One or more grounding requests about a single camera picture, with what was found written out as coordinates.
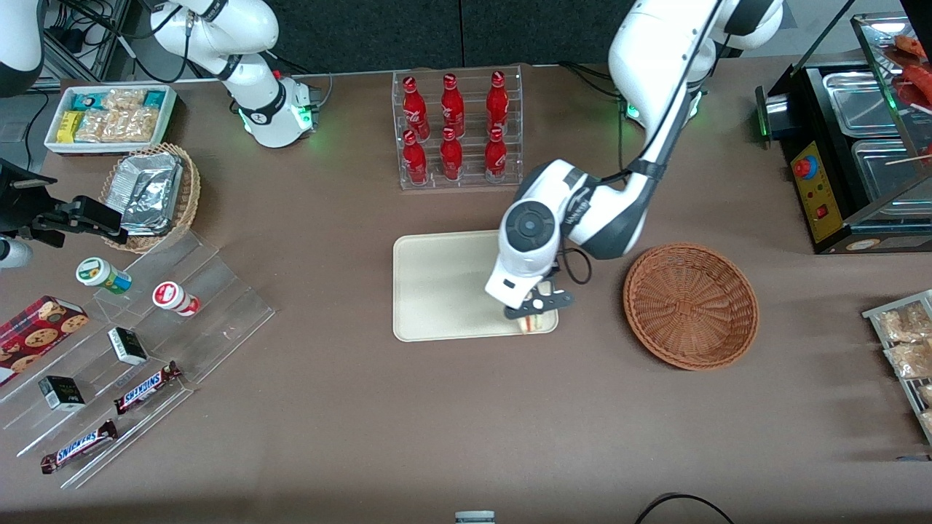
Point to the tray of packaged snacks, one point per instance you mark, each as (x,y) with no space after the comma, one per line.
(874,314)

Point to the cream plastic tray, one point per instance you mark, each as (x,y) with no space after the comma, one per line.
(444,284)

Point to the brown wicker basket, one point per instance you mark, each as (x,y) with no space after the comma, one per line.
(692,306)

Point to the clear cracker packet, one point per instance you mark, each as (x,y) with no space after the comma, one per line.
(135,125)
(95,126)
(124,99)

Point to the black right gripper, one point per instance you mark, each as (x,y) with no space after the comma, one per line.
(22,208)

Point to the teal snack packet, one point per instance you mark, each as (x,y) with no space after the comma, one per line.
(154,98)
(86,100)

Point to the yellow snack packet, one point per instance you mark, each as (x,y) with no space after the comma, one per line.
(69,127)

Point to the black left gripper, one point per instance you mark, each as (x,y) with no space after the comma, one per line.
(555,268)

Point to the brown Snickers bar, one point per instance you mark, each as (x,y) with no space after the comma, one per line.
(145,388)
(79,446)

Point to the red cola bottle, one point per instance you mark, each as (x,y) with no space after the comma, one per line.
(451,156)
(452,105)
(497,102)
(496,154)
(413,109)
(415,160)

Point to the black food warmer cabinet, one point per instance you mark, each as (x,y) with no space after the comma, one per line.
(823,211)

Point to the red food in warmer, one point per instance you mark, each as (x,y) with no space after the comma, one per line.
(916,73)

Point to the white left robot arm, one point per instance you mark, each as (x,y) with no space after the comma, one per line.
(655,44)

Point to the light tan wicker basket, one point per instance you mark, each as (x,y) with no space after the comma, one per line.
(191,189)

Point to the clear acrylic stepped stand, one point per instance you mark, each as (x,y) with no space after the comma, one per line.
(218,313)

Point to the green lid white cup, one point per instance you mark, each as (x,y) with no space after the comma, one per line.
(98,273)

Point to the triangular sandwich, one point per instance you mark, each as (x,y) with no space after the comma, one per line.
(537,324)

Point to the clear nut snack bag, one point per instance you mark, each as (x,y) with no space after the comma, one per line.
(910,360)
(926,394)
(903,324)
(927,422)

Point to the steel warmer pan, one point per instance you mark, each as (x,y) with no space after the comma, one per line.
(863,102)
(888,175)

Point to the clear acrylic bottle rack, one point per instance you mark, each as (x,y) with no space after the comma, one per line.
(473,178)

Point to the white rectangular snack bin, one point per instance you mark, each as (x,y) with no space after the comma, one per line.
(109,148)

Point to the small black box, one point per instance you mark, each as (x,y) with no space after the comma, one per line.
(127,346)
(62,393)

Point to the grey object at table edge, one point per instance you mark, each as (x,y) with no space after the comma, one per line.
(475,517)

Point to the silver foil packet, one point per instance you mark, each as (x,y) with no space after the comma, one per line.
(149,185)
(149,227)

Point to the red lid white cup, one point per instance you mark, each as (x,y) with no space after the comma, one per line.
(171,296)

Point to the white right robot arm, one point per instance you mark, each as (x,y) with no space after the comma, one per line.
(255,109)

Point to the red cookie box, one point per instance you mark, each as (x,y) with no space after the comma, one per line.
(36,335)

